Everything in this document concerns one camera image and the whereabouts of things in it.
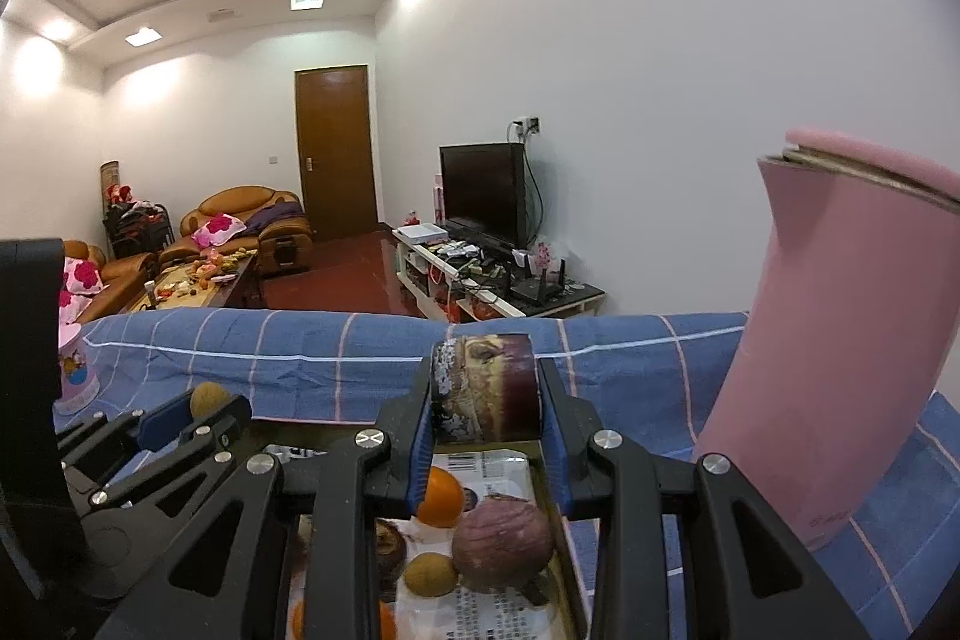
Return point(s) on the ceiling vent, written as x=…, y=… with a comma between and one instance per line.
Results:
x=221, y=15

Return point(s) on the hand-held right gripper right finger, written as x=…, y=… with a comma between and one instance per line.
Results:
x=559, y=475

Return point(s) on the brown leather sofa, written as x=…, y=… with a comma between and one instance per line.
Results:
x=289, y=242

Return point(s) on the ceiling light fixture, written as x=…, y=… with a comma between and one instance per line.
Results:
x=307, y=0

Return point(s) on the wall socket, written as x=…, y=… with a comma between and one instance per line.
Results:
x=525, y=125

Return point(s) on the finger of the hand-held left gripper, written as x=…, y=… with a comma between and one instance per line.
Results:
x=161, y=426
x=225, y=422

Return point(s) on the black router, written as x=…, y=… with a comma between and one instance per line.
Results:
x=536, y=287

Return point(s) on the pink tin box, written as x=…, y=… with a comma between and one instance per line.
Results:
x=566, y=580

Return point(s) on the pink printed cup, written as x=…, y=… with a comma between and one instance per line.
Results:
x=79, y=377

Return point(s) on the pink floral gift bag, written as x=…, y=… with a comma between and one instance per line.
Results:
x=544, y=259

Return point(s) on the black rack with red items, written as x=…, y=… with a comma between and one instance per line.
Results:
x=139, y=224

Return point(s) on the purple passion fruit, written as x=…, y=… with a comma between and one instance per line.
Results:
x=502, y=539

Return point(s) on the white flat box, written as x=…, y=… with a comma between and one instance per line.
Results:
x=421, y=232

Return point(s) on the blue checked blanket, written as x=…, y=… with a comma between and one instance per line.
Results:
x=300, y=347

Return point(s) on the white television stand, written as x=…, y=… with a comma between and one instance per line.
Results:
x=409, y=265

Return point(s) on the wooden coffee table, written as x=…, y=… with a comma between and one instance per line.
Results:
x=225, y=293

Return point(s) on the brown leather armchair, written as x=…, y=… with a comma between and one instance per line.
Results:
x=124, y=272

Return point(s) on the orange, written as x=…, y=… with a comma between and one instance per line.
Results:
x=442, y=497

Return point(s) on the square ceiling panel light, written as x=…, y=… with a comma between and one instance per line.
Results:
x=142, y=37

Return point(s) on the white barcode packet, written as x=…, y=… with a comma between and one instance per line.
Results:
x=495, y=471

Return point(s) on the pile of snacks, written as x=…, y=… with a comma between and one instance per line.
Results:
x=199, y=276

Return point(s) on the white text packet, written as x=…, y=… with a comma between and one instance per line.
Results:
x=495, y=614

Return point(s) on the black television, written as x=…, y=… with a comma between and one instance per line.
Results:
x=480, y=194

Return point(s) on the dark brown round fruit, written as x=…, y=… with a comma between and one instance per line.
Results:
x=391, y=550

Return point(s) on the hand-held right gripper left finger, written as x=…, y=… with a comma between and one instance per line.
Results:
x=420, y=460

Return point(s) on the pink tin lid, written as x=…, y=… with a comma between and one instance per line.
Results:
x=825, y=325

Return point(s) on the purple cloth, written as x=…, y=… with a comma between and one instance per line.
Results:
x=274, y=214

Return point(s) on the rolled mat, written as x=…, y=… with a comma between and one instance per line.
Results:
x=109, y=183

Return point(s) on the pink floral cushion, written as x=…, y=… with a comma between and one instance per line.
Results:
x=219, y=229
x=73, y=306
x=82, y=274

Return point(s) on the pink carton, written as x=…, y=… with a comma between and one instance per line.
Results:
x=439, y=197

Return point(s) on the brown jar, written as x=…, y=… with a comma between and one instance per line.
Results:
x=487, y=385

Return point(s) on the brown wooden door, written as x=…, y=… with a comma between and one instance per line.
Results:
x=334, y=160

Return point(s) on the small brown kiwi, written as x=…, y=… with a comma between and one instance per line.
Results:
x=431, y=574
x=208, y=400

